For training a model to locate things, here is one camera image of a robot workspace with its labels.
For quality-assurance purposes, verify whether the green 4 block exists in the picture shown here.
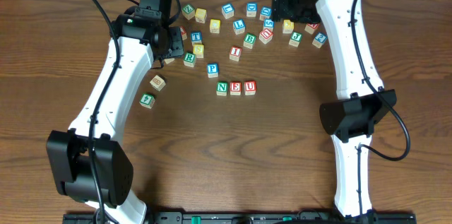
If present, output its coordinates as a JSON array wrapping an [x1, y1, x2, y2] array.
[[139, 93, 155, 109]]

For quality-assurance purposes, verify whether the blue P block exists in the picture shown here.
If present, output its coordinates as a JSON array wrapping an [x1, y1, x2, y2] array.
[[206, 63, 219, 78]]

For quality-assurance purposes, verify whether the blue T block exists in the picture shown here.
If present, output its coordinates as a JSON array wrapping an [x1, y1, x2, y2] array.
[[190, 31, 202, 45]]

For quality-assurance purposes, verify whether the green R block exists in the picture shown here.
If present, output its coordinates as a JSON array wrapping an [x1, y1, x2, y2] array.
[[183, 52, 196, 67]]

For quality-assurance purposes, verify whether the blue D block tilted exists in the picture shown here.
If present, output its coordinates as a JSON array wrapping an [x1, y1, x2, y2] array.
[[259, 6, 272, 20]]

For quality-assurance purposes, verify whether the yellow block top row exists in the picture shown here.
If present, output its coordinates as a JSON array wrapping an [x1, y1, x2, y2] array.
[[195, 8, 207, 23]]

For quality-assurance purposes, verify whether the yellow O block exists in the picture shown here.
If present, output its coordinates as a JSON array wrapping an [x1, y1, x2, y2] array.
[[164, 58, 175, 64]]

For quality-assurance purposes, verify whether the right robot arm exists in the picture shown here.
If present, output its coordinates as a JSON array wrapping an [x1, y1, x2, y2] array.
[[271, 0, 397, 223]]

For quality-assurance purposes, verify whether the red upside-down U block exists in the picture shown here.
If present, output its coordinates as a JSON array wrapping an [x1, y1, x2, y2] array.
[[259, 28, 273, 45]]

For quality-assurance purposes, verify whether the blue D block upright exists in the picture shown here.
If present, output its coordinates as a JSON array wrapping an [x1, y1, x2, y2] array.
[[246, 3, 257, 18]]

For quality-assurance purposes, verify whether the red A block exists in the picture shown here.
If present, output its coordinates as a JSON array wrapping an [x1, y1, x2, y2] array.
[[179, 26, 187, 40]]

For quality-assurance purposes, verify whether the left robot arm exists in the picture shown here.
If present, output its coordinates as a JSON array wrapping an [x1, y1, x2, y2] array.
[[46, 14, 184, 223]]

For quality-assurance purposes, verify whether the red I block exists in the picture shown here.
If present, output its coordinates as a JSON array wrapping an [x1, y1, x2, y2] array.
[[229, 46, 242, 61]]

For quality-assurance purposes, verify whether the green N block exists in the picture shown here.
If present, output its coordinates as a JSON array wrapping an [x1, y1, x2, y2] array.
[[216, 81, 229, 96]]

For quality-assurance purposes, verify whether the pineapple picture block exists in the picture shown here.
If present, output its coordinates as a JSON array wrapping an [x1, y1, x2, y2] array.
[[150, 75, 166, 91]]

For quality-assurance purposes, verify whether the green J block right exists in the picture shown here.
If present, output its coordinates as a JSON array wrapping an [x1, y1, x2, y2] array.
[[289, 31, 303, 47]]

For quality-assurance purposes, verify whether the blue 2 block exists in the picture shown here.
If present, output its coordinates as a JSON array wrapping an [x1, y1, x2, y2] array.
[[312, 33, 328, 49]]

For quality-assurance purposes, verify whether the yellow S block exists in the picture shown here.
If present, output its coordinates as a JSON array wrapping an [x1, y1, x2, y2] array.
[[193, 44, 205, 59]]

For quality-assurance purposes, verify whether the blue 5 block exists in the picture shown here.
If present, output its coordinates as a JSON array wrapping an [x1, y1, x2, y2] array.
[[263, 18, 275, 32]]

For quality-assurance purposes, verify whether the yellow block right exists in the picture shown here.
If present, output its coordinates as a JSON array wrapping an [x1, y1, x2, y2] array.
[[282, 20, 295, 34]]

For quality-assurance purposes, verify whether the green B block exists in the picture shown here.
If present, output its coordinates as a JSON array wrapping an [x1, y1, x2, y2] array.
[[243, 33, 256, 49]]

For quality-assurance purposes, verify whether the red E block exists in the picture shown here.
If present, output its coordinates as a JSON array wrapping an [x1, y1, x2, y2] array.
[[230, 82, 242, 95]]

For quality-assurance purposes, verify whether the green Z block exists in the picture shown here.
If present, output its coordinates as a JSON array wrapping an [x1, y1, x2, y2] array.
[[182, 4, 196, 20]]

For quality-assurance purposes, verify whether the yellow Q block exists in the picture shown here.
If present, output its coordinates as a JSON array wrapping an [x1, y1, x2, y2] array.
[[209, 19, 221, 34]]

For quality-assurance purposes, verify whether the blue L block top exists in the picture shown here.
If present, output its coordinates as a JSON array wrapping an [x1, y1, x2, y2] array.
[[222, 4, 234, 19]]

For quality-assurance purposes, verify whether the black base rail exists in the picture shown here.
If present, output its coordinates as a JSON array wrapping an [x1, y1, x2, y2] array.
[[62, 211, 417, 224]]

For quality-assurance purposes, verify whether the blue L block lower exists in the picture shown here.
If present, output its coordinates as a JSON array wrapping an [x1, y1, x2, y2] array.
[[233, 19, 246, 35]]

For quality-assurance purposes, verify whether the red M block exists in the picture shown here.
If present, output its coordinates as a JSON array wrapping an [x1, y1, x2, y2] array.
[[304, 23, 319, 35]]

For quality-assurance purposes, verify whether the blue l block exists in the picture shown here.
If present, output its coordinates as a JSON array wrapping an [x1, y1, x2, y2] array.
[[222, 4, 234, 19], [233, 19, 246, 35]]

